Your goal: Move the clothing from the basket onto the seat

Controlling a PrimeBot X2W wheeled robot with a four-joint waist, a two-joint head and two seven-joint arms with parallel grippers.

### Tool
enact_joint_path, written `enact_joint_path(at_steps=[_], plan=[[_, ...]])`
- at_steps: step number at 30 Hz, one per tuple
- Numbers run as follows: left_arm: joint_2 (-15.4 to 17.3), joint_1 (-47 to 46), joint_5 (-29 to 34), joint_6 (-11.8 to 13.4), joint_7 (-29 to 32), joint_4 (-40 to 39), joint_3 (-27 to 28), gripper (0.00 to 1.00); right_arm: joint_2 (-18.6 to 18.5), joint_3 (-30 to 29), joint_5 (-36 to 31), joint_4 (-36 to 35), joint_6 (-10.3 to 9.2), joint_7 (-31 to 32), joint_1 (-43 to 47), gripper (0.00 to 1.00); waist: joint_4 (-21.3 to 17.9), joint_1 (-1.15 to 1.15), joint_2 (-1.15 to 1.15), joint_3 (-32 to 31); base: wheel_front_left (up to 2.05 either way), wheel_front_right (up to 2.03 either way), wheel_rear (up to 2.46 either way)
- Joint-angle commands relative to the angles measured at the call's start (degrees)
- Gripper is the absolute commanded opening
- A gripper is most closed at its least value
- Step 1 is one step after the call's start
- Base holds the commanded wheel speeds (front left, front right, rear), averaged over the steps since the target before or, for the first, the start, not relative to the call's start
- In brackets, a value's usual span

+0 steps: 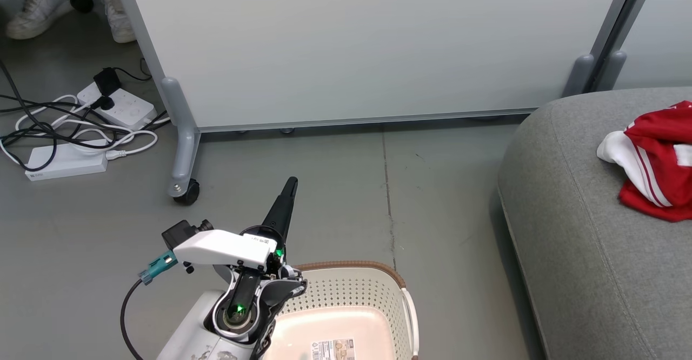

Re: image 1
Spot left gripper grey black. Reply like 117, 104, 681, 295
208, 176, 309, 360

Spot red white striped garment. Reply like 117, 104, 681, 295
597, 129, 692, 223

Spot red Bulls 23 jersey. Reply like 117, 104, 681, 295
623, 101, 692, 147

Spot grey fabric sofa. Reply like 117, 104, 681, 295
497, 87, 692, 360

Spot black caster wheel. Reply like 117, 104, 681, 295
173, 179, 201, 206

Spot white laundry basket brown rim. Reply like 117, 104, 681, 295
264, 261, 420, 360

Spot white square power strip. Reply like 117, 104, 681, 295
77, 83, 158, 131

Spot large white partition panel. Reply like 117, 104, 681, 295
111, 0, 663, 134

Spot black power adapter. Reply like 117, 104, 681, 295
93, 67, 123, 97

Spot white long power strip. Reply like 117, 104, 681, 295
24, 139, 109, 182

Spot white sneaker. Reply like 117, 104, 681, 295
100, 0, 137, 44
5, 0, 74, 41

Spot narrow white partition panel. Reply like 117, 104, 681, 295
614, 0, 692, 91

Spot teal cable connector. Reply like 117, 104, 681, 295
137, 250, 178, 286

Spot white cable with plug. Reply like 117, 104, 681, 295
70, 126, 159, 162

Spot black camera cable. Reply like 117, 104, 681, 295
119, 278, 148, 360

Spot white looped cable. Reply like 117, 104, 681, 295
0, 95, 82, 158

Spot thick black cable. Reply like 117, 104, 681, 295
0, 57, 61, 172

